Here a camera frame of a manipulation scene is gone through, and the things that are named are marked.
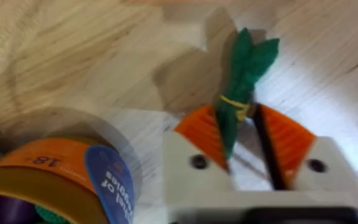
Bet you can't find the white orange left gripper right finger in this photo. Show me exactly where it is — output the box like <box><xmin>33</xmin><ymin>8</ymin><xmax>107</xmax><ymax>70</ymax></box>
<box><xmin>252</xmin><ymin>104</ymin><xmax>358</xmax><ymax>200</ymax></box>

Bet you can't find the white orange left gripper left finger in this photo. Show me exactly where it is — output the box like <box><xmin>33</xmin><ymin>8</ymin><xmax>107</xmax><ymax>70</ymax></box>
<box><xmin>162</xmin><ymin>105</ymin><xmax>234</xmax><ymax>200</ymax></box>

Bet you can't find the green leafy toy vegetable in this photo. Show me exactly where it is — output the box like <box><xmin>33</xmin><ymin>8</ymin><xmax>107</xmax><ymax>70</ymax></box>
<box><xmin>215</xmin><ymin>27</ymin><xmax>280</xmax><ymax>160</ymax></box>

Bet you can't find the orange toy tub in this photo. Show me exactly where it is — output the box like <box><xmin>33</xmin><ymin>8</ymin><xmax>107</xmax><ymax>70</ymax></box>
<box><xmin>0</xmin><ymin>136</ymin><xmax>135</xmax><ymax>224</ymax></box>

